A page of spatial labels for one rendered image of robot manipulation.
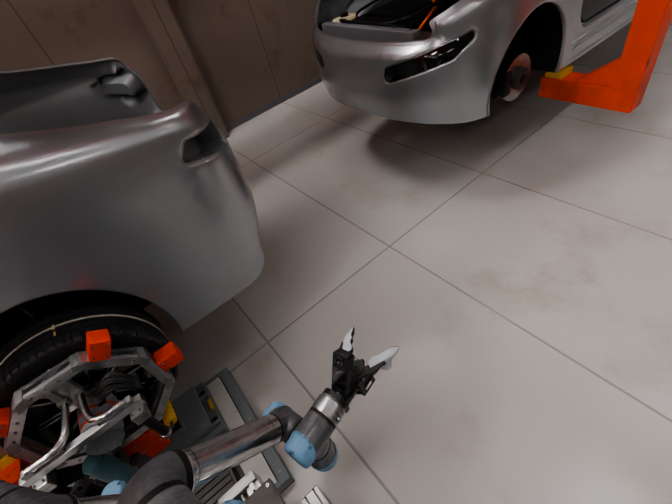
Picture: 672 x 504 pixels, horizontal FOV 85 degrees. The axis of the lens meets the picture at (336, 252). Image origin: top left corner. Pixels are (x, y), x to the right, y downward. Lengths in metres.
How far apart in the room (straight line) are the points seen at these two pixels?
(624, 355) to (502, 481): 0.97
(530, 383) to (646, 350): 0.65
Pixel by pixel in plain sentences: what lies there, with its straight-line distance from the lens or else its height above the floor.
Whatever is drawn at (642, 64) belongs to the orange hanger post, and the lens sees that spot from 3.35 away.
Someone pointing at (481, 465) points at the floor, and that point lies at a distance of 2.17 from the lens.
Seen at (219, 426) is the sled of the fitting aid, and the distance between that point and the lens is 2.36.
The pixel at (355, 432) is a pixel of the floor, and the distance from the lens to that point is 2.24.
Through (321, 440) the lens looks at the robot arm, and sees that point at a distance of 0.93.
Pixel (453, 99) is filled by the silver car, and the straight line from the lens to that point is 2.74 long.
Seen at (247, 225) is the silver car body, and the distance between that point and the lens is 1.82.
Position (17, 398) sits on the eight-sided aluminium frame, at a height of 1.12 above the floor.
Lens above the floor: 2.09
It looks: 43 degrees down
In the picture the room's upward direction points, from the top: 18 degrees counter-clockwise
